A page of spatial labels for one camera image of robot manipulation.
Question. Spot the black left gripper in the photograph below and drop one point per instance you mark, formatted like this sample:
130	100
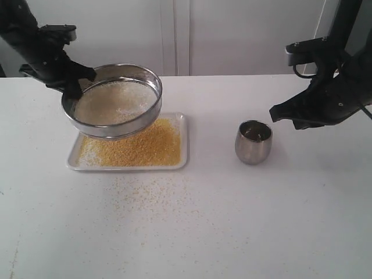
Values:
48	63

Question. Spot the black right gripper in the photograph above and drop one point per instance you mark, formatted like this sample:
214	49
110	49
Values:
343	88

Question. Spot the round stainless steel sieve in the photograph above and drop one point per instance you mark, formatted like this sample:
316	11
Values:
118	73

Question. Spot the stainless steel cup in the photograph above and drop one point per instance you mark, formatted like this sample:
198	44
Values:
253	142

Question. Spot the yellow grain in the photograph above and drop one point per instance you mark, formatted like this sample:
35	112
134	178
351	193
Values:
158	145

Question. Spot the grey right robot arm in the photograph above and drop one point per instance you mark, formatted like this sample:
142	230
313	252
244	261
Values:
341	29

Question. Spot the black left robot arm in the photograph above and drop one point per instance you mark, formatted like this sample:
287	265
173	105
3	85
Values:
18	22

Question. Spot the white coarse grains in sieve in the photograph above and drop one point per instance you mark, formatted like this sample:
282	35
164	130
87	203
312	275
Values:
114	103

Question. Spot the white rectangular plastic tray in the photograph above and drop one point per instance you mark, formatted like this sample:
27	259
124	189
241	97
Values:
180	119

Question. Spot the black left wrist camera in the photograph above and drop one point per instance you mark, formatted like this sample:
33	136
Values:
60	34

